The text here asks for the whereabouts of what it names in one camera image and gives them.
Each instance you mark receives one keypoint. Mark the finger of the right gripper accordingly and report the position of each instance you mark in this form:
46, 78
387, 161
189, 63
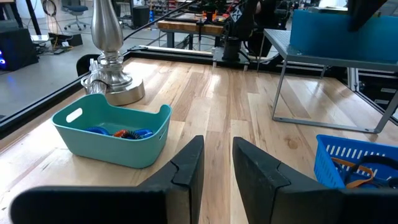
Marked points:
363, 12

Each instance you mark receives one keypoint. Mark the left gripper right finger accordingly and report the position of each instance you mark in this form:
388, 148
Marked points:
280, 202

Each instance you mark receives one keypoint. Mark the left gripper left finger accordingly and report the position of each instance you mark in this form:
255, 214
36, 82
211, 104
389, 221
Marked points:
109, 208

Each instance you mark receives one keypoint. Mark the large blue-green plastic bin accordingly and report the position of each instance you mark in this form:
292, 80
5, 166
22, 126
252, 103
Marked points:
342, 37

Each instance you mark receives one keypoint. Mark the blue perforated plastic basket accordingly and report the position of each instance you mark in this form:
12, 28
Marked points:
326, 168

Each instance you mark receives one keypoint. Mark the orange coil wristband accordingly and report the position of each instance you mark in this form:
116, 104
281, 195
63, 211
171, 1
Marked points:
119, 133

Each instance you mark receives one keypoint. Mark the black coil wristband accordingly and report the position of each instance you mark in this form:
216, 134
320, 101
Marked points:
132, 135

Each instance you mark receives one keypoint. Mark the blue coil wristband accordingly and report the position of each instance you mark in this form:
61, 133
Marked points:
144, 133
96, 130

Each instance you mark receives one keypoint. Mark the orange rubber band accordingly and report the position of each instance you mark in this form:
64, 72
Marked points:
368, 171

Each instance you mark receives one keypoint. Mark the black wide rubber band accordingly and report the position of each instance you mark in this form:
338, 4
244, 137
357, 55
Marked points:
373, 158

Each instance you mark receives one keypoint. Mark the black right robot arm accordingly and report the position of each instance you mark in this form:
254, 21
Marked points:
241, 18

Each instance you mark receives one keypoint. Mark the office chair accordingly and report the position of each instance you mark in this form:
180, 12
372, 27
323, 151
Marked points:
76, 11

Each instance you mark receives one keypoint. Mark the small turquoise plastic bin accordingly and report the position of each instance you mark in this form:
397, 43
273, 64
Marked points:
109, 149

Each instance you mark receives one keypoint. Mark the grey perforated metal stand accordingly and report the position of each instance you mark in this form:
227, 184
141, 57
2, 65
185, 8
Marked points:
311, 59

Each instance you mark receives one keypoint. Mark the wooden workbench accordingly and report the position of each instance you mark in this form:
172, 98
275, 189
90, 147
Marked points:
189, 28

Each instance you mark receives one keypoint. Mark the silver table lamp white shade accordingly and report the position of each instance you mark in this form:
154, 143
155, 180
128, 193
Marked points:
107, 31

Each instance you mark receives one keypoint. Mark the black computer tower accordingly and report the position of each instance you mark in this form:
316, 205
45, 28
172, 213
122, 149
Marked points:
17, 46

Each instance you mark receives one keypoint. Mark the black floor bin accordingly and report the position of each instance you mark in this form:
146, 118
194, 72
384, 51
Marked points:
141, 15

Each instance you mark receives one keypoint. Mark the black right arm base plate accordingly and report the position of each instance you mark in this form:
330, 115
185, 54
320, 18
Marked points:
231, 61

